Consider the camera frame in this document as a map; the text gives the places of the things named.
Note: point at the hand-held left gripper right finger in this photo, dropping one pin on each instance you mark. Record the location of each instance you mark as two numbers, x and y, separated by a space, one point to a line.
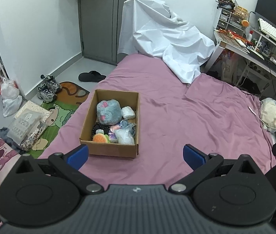
194 156

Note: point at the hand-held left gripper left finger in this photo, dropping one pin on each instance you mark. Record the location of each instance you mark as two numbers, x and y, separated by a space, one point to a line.
78 154

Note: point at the hamburger plush toy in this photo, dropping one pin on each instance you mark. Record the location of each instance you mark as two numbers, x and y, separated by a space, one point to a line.
100 138

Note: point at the brown cardboard box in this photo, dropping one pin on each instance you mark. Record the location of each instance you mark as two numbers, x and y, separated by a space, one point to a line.
108 150

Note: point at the black and white plush toy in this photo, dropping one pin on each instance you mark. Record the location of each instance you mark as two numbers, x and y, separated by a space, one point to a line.
99 128

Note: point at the grey fluffy plush toy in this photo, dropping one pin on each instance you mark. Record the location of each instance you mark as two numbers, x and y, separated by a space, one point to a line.
110 111

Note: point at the blue fabric soft toy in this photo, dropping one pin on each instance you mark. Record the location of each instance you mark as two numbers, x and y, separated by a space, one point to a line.
128 125

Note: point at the white soft toy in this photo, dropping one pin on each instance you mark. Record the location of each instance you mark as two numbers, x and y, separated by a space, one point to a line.
128 112

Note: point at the pink bed sheet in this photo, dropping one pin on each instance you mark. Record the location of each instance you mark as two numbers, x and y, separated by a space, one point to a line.
189 114

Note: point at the leopard print bag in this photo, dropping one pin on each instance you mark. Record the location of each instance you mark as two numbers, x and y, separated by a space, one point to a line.
34 136

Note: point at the cartoon floor mat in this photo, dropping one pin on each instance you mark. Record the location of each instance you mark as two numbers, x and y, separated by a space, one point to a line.
62 107

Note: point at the grey wrapped package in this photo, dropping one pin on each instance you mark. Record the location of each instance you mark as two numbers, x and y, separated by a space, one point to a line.
23 126

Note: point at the beige patterned flat package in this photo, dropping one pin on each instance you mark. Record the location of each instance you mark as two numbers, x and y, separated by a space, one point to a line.
30 106

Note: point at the grey sneaker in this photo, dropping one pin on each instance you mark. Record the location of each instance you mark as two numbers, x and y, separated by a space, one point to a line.
45 93
53 82

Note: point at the black slipper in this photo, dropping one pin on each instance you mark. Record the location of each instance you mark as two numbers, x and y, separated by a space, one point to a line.
91 76

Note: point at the white desk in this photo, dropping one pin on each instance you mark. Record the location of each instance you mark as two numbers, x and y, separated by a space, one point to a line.
274 65

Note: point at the white plastic bag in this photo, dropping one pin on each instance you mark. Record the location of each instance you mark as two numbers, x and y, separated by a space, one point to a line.
10 97

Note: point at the white monitor riser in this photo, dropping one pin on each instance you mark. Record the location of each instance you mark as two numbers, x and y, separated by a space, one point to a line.
262 41

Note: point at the white keyboard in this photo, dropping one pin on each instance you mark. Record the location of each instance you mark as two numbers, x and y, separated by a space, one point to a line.
274 33

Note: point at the white bottle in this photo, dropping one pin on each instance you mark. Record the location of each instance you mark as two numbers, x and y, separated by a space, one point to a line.
250 36

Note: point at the white cover sheet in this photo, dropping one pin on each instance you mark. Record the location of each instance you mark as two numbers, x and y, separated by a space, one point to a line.
157 29

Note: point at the orange round toy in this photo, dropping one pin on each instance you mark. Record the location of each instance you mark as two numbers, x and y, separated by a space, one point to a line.
245 23

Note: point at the grey door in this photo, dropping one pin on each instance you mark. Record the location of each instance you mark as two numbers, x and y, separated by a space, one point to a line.
99 17

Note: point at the white drawer organizer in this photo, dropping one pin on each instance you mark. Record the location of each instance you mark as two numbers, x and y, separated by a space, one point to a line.
228 20

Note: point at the woven basket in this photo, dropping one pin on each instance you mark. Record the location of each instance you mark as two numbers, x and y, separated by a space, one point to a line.
240 12

